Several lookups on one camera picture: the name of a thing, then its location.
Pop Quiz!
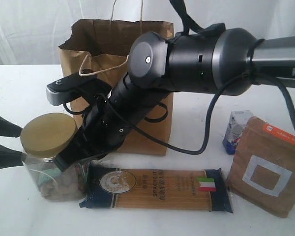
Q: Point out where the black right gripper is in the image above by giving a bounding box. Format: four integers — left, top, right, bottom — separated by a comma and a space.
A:
54, 100, 133, 172

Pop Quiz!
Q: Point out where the clear jar yellow lid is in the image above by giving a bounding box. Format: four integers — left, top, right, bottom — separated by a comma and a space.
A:
20, 113, 86, 202

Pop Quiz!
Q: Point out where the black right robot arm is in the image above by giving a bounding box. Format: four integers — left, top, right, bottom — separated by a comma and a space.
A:
0, 24, 295, 171

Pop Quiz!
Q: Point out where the brown paper bag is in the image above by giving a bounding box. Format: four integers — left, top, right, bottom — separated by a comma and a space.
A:
58, 0, 175, 156

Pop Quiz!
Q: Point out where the spaghetti package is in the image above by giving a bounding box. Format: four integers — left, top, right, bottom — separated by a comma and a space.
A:
79, 166, 233, 213

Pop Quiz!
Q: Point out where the small blue white packet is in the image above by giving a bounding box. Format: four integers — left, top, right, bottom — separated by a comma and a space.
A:
222, 110, 253, 155

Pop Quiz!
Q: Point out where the brown kraft pouch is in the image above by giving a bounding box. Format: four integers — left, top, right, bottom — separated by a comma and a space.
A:
227, 117, 295, 218

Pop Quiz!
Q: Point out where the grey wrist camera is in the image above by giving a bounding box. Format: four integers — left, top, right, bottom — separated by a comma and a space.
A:
46, 73, 112, 106

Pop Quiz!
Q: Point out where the black cable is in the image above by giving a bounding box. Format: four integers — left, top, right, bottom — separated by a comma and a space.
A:
63, 0, 295, 156

